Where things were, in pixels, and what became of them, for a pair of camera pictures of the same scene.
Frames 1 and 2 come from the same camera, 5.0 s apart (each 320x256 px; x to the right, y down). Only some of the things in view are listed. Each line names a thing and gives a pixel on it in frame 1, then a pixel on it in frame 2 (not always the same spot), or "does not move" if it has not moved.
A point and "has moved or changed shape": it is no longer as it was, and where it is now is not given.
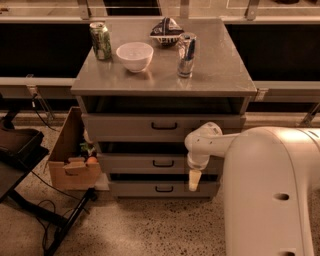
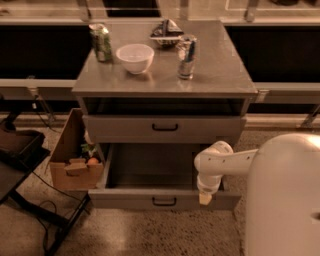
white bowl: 135,55 does not move
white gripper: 195,163 → 207,188
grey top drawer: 153,127 does not move
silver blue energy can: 185,59 does not move
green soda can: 101,40 does not move
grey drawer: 152,164 has moved or changed shape
